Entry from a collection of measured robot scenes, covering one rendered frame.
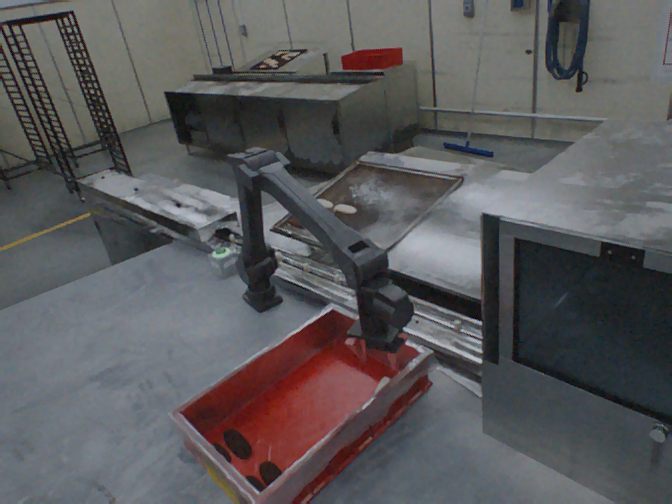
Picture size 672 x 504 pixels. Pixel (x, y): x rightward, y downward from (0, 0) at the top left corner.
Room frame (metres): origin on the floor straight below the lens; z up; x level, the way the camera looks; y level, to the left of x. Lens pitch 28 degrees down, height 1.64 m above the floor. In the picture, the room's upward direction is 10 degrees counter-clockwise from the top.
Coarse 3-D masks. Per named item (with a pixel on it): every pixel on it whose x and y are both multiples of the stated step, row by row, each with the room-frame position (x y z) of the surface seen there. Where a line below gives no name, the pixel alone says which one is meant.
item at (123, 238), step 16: (144, 176) 2.88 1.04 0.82; (160, 176) 2.82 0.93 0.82; (192, 192) 2.45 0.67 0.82; (208, 192) 2.41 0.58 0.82; (96, 208) 2.55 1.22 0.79; (96, 224) 2.63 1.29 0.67; (112, 224) 2.43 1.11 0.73; (128, 224) 2.26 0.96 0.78; (144, 224) 2.12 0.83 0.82; (112, 240) 2.51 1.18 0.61; (128, 240) 2.32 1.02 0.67; (144, 240) 2.15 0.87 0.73; (160, 240) 2.01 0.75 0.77; (176, 240) 1.89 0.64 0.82; (112, 256) 2.60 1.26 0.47; (128, 256) 2.40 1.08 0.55
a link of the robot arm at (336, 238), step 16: (240, 176) 1.12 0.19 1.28; (256, 176) 1.08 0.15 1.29; (272, 176) 1.07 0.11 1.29; (288, 176) 1.07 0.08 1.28; (272, 192) 1.06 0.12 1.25; (288, 192) 1.02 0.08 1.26; (304, 192) 1.02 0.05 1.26; (288, 208) 1.01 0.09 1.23; (304, 208) 0.97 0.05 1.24; (320, 208) 0.96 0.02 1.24; (304, 224) 0.97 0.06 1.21; (320, 224) 0.92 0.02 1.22; (336, 224) 0.91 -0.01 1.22; (320, 240) 0.92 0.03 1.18; (336, 240) 0.87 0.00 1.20; (352, 240) 0.87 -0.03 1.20; (368, 240) 0.87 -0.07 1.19; (336, 256) 0.86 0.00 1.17; (352, 256) 0.83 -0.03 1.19; (368, 256) 0.83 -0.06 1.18; (384, 256) 0.84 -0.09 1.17; (368, 272) 0.81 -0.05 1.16
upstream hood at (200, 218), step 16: (96, 176) 2.68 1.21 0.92; (112, 176) 2.62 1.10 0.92; (128, 176) 2.57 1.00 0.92; (96, 192) 2.48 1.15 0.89; (112, 192) 2.35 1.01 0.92; (128, 192) 2.30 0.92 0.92; (144, 192) 2.26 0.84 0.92; (160, 192) 2.22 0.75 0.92; (176, 192) 2.18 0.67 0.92; (128, 208) 2.20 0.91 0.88; (144, 208) 2.05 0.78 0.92; (160, 208) 2.01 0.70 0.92; (176, 208) 1.98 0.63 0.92; (192, 208) 1.95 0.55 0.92; (208, 208) 1.91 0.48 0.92; (224, 208) 1.88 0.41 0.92; (176, 224) 1.85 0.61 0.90; (192, 224) 1.77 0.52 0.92; (208, 224) 1.75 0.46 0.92; (224, 224) 1.80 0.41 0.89
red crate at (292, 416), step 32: (320, 352) 1.01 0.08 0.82; (352, 352) 0.99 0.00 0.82; (288, 384) 0.92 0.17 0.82; (320, 384) 0.90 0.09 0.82; (352, 384) 0.88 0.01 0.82; (416, 384) 0.81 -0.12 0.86; (256, 416) 0.83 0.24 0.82; (288, 416) 0.82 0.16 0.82; (320, 416) 0.80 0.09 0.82; (384, 416) 0.74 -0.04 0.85; (256, 448) 0.74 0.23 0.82; (288, 448) 0.73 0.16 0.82; (352, 448) 0.68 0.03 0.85; (320, 480) 0.63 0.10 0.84
